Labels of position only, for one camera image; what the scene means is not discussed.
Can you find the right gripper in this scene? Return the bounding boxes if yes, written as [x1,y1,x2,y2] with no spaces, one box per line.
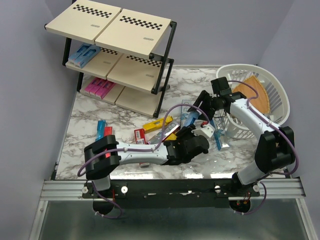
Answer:
[187,89,220,122]

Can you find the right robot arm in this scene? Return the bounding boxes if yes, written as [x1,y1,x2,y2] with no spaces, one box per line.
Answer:
[189,77,299,196]

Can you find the light blue toothpaste box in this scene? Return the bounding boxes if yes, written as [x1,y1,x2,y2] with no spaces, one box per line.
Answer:
[74,45,101,69]
[68,43,91,65]
[180,110,200,127]

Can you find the white plastic dish basket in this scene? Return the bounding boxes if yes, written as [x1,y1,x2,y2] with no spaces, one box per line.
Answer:
[216,64,290,140]

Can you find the red toothpaste box barcode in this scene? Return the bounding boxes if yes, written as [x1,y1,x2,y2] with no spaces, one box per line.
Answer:
[134,128,150,168]

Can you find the silver red R&O box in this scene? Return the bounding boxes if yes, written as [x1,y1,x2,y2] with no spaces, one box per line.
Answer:
[147,120,180,145]

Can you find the silver R&O box upper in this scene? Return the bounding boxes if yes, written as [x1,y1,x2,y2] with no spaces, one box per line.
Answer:
[180,105,192,129]

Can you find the woven wicker fan tray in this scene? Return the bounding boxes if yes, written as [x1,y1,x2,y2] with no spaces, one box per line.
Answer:
[232,75,271,114]

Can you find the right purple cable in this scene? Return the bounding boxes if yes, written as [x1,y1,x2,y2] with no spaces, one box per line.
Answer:
[227,79,300,216]

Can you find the blue metallic toothpaste box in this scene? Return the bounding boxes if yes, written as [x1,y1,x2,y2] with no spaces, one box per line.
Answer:
[95,120,106,141]

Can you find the beige three-tier shelf rack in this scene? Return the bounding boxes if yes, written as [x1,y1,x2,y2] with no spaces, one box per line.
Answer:
[44,0,177,118]

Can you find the black mounting rail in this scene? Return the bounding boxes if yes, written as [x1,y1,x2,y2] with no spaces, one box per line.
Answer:
[82,178,261,211]

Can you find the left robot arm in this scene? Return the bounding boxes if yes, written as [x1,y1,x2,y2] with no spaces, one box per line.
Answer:
[77,124,214,198]

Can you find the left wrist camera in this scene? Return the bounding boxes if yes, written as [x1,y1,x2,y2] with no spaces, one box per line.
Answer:
[191,124,215,139]

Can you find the pink toothpaste box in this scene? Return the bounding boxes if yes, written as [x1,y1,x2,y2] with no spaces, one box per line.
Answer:
[94,79,107,99]
[96,80,116,99]
[84,77,101,96]

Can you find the red R&O toothpaste box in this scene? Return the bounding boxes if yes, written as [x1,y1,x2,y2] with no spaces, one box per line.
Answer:
[103,126,115,159]

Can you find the yellow toothpaste box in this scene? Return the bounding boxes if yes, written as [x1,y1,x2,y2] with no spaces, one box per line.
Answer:
[142,116,174,134]
[165,133,177,141]

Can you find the silver blue R&O box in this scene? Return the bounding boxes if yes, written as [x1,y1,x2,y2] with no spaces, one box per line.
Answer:
[212,117,230,151]

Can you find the pink toothpaste box back side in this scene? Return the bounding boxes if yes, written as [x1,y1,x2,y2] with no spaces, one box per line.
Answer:
[96,80,116,99]

